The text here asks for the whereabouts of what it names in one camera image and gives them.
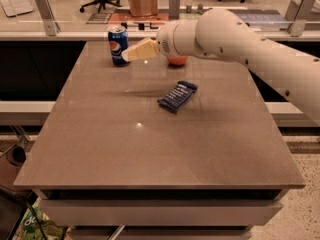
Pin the green patterned bag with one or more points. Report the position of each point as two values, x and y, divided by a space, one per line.
36 225

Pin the blue pepsi can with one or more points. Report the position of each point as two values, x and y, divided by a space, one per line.
118 42

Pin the grey metal post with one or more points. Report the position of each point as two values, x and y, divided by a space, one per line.
174 9
50 24
299 14

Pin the grey metal post middle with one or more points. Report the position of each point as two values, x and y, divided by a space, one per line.
174 9

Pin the grey metal post left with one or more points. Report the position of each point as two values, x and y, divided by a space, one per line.
50 24

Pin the white drawer front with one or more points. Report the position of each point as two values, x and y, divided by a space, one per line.
160 212

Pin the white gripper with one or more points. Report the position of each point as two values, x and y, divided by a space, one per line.
165 40

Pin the red apple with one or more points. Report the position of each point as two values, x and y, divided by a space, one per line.
177 61

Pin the blue snack bar wrapper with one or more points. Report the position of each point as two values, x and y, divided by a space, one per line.
178 96

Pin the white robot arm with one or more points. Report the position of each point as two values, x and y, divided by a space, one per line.
221 35

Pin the black office chair left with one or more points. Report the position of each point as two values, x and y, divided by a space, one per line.
101 4

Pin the grey metal post right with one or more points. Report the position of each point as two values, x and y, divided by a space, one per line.
299 14

